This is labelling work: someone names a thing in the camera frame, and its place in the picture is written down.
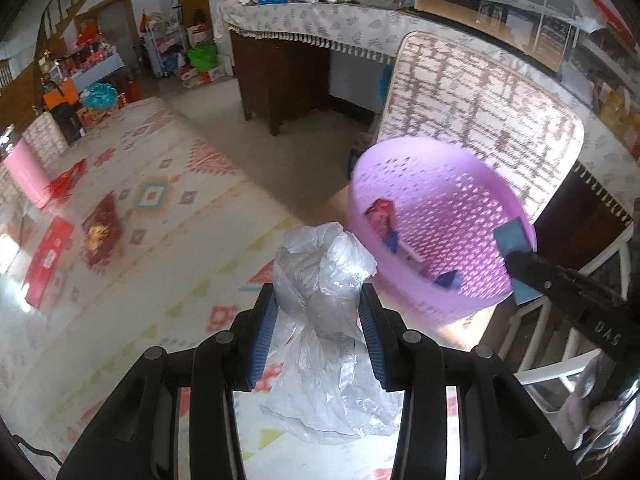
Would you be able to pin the sideboard with lace cloth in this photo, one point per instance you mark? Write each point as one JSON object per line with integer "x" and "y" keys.
{"x": 360, "y": 25}

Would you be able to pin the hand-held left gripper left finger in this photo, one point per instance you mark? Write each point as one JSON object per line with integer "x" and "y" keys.
{"x": 265, "y": 330}

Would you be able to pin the white chair frame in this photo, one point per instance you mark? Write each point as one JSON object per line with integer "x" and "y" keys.
{"x": 537, "y": 310}

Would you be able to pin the clear acrylic case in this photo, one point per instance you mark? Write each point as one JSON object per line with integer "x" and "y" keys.
{"x": 550, "y": 35}

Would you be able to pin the white shelf rack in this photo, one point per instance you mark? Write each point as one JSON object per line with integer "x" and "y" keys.
{"x": 161, "y": 47}

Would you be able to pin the dark wooden sideboard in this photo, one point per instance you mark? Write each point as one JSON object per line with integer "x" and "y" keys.
{"x": 280, "y": 80}

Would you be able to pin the wooden staircase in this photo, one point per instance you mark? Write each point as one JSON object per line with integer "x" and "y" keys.
{"x": 55, "y": 5}

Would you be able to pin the red card with gold seal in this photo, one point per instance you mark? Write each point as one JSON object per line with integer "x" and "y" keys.
{"x": 102, "y": 230}

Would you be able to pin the chair with patterned cover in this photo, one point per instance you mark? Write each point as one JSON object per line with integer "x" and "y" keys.
{"x": 480, "y": 110}
{"x": 45, "y": 135}

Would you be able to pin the clear plastic bag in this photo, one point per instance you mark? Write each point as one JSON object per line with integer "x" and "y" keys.
{"x": 320, "y": 280}

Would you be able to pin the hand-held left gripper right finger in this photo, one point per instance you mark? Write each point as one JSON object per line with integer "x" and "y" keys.
{"x": 372, "y": 330}

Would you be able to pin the orange box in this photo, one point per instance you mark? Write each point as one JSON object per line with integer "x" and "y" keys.
{"x": 60, "y": 97}

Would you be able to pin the pink thermos bottle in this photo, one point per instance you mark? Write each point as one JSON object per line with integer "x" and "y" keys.
{"x": 25, "y": 175}

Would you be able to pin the crumpled red plastic bag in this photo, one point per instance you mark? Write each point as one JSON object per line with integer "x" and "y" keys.
{"x": 66, "y": 180}

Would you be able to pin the purple plastic basket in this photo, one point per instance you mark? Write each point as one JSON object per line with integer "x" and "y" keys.
{"x": 440, "y": 185}

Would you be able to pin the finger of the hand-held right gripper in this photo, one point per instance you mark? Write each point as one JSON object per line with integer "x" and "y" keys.
{"x": 514, "y": 237}
{"x": 526, "y": 294}

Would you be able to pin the long red box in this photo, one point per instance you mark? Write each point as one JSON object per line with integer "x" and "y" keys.
{"x": 47, "y": 260}

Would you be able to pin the green bag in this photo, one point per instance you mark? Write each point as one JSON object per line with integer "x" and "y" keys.
{"x": 202, "y": 56}

